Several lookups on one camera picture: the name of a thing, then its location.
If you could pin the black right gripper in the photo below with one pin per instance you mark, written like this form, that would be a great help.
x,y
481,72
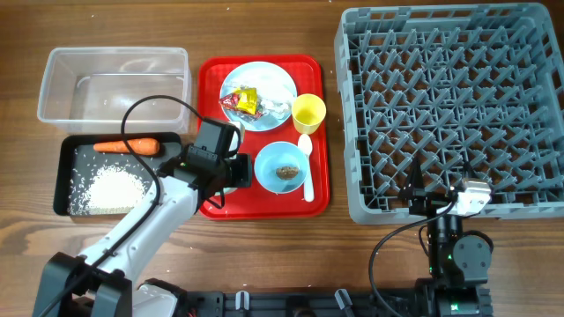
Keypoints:
x,y
411,191

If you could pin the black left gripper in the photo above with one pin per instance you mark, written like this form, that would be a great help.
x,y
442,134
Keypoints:
x,y
242,165

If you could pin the orange carrot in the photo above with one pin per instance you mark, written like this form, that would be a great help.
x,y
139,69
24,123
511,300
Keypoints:
x,y
141,146

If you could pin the brown food scrap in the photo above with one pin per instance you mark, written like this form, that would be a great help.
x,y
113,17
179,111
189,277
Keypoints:
x,y
287,173

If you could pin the white rice pile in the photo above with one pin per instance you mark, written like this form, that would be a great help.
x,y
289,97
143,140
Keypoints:
x,y
105,183

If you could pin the green bowl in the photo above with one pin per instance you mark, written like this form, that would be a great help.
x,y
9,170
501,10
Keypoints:
x,y
230,190

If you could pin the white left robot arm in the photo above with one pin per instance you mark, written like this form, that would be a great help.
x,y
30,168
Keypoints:
x,y
99,281

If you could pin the grey dishwasher rack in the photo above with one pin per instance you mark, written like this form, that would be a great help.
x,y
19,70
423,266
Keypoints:
x,y
449,83

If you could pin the light blue bowl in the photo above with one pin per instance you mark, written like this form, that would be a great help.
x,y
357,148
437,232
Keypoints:
x,y
273,156

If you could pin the red snack wrapper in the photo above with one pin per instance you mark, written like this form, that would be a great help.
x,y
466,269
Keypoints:
x,y
229,102

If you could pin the yellow snack wrapper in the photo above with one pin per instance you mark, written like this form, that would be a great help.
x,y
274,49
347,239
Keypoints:
x,y
247,100

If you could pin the light blue plate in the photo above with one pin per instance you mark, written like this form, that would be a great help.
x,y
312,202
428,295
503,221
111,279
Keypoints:
x,y
242,77

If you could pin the white plastic spoon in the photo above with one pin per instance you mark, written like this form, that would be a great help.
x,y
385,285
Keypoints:
x,y
306,146

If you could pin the crumpled white tissue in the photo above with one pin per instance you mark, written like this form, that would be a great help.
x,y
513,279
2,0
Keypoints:
x,y
276,94

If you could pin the black plastic tray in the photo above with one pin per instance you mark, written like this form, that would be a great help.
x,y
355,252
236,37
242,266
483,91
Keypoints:
x,y
65,164

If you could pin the yellow plastic cup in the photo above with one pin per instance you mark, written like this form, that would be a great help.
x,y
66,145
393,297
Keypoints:
x,y
308,112

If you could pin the red serving tray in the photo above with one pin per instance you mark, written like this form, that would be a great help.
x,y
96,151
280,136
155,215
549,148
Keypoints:
x,y
256,202

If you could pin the clear plastic bin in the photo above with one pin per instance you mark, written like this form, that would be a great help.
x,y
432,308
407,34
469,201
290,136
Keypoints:
x,y
88,90

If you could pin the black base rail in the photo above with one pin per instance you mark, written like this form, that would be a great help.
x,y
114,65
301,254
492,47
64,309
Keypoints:
x,y
406,302

